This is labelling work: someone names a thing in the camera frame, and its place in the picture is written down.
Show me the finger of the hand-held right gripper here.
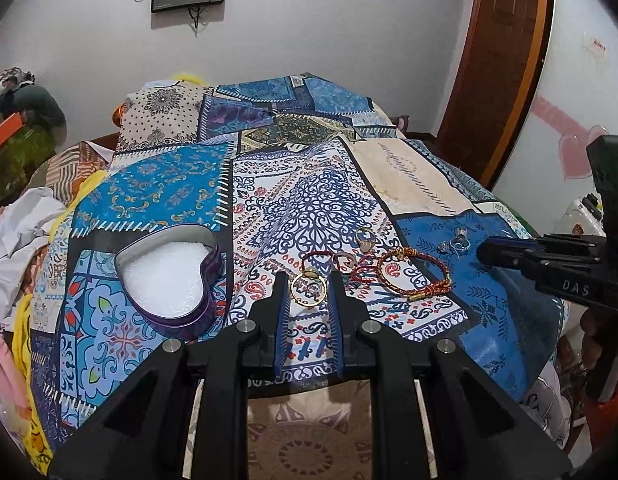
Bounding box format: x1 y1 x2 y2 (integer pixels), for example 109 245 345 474
476 234 603 281

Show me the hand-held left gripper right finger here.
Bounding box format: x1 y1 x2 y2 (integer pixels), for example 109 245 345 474
329 270 573 480

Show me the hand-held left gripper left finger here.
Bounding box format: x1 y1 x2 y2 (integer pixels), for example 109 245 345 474
49 272 291 480

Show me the gold bangle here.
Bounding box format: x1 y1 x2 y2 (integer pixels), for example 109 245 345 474
290 268 324 307

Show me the dark red braided bracelet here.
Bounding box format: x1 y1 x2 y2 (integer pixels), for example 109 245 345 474
349 255 391 292

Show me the thin red cord bracelet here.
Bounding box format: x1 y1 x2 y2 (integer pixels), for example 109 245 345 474
301 251 341 277

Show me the red and gold braided bracelet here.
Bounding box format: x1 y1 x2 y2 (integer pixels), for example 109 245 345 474
376 247 451 304

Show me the purple heart-shaped tin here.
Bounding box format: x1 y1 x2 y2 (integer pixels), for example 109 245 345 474
114 224 223 336

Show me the white appliance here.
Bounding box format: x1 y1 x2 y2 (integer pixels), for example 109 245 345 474
560 194 606 239

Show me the blue patchwork blanket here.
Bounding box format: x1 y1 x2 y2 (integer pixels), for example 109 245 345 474
29 73 571 480

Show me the white patterned cloth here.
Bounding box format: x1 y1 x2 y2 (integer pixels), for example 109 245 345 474
523 373 573 452

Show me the brown wooden door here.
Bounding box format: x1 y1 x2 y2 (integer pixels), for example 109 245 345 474
435 0 556 190

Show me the yellow sheet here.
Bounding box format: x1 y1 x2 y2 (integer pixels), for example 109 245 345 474
13 170 110 477

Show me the orange striped sheet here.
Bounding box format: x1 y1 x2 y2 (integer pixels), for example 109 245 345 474
31 141 116 202

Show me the pink cloth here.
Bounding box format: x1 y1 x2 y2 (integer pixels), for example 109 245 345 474
0 329 30 413

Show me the green patterned cloth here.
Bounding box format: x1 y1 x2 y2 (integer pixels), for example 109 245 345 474
0 125 58 202

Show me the orange box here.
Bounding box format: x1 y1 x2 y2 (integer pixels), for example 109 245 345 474
0 112 28 149

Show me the pile of clothes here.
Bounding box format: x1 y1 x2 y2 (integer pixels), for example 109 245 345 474
0 67 68 132

